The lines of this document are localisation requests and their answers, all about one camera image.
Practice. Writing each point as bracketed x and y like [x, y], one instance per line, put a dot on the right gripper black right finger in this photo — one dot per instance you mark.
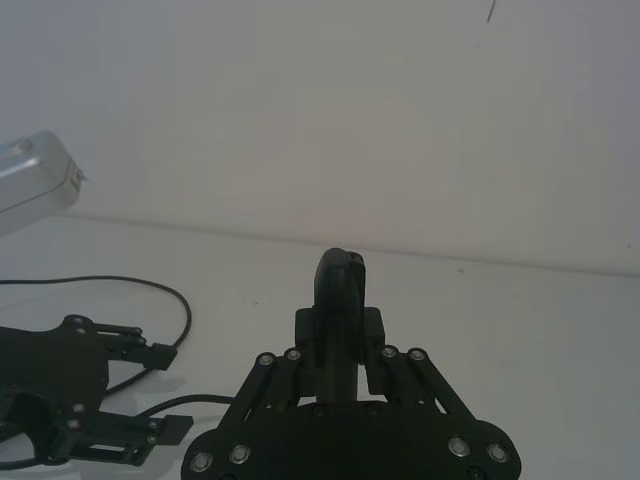
[400, 375]

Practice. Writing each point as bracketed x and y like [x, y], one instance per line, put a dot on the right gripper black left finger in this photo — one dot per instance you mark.
[330, 300]

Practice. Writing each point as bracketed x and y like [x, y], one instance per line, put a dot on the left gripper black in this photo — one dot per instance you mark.
[60, 360]

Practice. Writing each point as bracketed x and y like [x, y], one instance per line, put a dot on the white table cloth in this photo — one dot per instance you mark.
[475, 340]

